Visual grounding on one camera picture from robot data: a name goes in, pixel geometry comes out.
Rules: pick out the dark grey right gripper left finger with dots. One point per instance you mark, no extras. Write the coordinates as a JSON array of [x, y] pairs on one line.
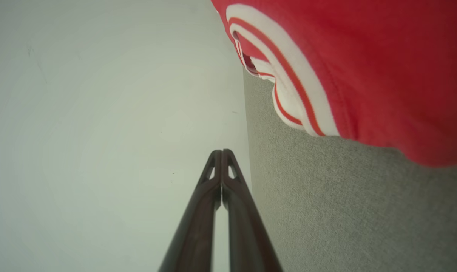
[[198, 226]]

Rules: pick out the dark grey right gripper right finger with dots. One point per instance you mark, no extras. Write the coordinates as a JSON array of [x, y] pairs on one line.
[[247, 234]]

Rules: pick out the red shirt with white sleeves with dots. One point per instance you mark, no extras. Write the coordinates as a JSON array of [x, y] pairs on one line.
[[383, 68]]

